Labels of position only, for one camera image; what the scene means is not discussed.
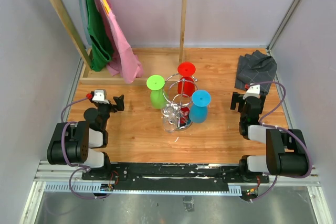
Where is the green wine glass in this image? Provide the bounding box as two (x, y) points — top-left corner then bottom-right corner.
(146, 74), (167, 109)

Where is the blue wine glass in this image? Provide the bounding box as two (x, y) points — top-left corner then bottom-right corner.
(189, 90), (212, 123)

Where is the red wine glass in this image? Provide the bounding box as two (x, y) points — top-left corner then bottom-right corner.
(177, 62), (196, 97)

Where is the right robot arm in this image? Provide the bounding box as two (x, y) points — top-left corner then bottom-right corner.
(230, 92), (312, 182)

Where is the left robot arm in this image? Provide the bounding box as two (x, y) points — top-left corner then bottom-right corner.
(47, 89), (124, 180)

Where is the clear wine glass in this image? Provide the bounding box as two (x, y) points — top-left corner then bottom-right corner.
(161, 103), (182, 133)

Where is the wooden clothes rack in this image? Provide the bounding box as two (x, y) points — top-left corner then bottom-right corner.
(50, 0), (187, 85)

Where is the chrome wine glass rack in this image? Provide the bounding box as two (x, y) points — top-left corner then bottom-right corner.
(163, 73), (198, 131)

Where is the grey folded cloth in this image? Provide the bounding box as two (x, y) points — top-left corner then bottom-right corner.
(235, 50), (277, 90)

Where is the pink garment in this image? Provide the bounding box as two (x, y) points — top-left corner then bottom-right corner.
(94, 0), (143, 83)

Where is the green garment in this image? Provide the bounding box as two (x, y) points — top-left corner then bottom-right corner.
(85, 0), (114, 72)

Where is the grey-blue hanger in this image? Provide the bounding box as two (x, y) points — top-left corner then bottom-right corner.
(78, 0), (92, 46)

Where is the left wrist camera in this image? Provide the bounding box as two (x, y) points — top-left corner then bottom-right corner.
(87, 89), (110, 104)

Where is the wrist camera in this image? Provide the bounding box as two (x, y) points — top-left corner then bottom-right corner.
(87, 89), (110, 104)
(243, 84), (260, 100)

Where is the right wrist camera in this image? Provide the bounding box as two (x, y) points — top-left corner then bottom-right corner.
(243, 84), (260, 100)

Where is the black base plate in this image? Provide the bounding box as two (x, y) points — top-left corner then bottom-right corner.
(81, 163), (269, 192)

